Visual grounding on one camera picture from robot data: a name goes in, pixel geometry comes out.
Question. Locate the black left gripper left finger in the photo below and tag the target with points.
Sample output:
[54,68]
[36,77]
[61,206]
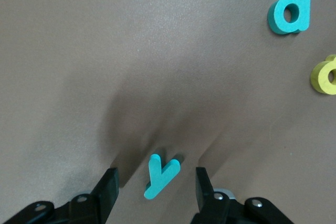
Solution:
[99,203]

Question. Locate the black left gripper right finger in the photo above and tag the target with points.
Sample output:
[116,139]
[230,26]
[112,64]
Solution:
[210,208]

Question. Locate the teal foam letter y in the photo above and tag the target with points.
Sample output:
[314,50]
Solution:
[157,182]

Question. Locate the yellow foam letter a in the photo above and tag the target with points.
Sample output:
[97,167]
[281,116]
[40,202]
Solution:
[320,77]

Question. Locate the teal foam letter d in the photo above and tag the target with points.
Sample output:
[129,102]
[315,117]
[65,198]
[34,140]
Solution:
[302,6]

